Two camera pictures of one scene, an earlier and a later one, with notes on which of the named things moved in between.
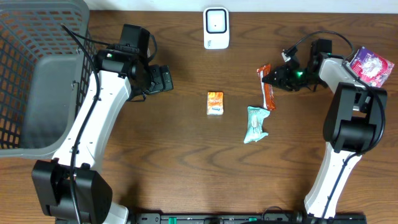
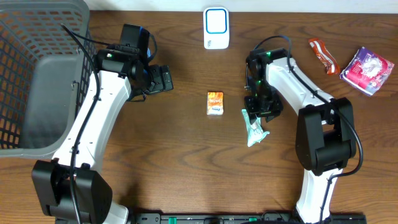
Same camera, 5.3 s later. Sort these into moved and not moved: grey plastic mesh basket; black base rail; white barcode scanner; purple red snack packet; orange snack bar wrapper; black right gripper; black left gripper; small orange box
Moved: black right gripper; orange snack bar wrapper
Not moved: black base rail; small orange box; purple red snack packet; white barcode scanner; black left gripper; grey plastic mesh basket
